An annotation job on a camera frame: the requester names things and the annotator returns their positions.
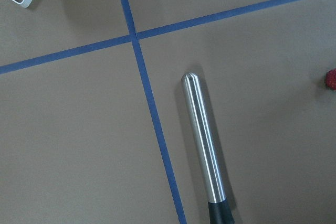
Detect red strawberry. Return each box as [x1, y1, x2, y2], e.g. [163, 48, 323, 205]
[324, 69, 336, 91]

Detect steel muddler black tip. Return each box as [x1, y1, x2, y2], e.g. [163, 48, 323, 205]
[181, 72, 235, 223]

